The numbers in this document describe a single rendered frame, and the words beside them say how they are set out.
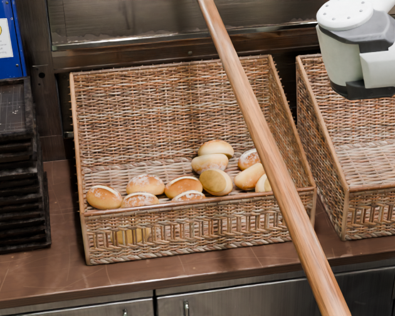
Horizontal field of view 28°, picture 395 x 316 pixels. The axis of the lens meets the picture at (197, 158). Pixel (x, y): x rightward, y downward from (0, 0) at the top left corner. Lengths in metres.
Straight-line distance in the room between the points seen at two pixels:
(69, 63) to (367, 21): 1.16
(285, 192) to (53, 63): 1.20
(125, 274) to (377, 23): 0.97
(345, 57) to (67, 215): 1.10
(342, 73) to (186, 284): 0.85
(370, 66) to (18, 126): 0.95
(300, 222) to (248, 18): 1.19
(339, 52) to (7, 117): 0.95
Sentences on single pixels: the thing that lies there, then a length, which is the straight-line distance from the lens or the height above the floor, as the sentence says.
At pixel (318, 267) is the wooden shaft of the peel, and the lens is 0.91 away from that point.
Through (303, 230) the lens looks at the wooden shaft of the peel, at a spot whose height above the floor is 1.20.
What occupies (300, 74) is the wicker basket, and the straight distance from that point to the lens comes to 2.15.
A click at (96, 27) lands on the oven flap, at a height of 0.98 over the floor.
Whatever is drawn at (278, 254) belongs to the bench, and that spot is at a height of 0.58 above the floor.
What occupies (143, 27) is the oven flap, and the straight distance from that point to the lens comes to 2.07.
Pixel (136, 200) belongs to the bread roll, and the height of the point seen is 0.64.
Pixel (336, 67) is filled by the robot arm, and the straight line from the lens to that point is 1.14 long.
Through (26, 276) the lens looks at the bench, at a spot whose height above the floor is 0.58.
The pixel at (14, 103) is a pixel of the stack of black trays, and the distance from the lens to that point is 1.91.
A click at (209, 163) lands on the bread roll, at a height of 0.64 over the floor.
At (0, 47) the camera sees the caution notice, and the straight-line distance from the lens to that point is 2.06.
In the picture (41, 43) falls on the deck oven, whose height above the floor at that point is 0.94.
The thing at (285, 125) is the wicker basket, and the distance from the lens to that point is 2.05.
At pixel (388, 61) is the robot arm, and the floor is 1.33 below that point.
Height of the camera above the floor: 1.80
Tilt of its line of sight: 33 degrees down
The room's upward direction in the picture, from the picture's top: 2 degrees counter-clockwise
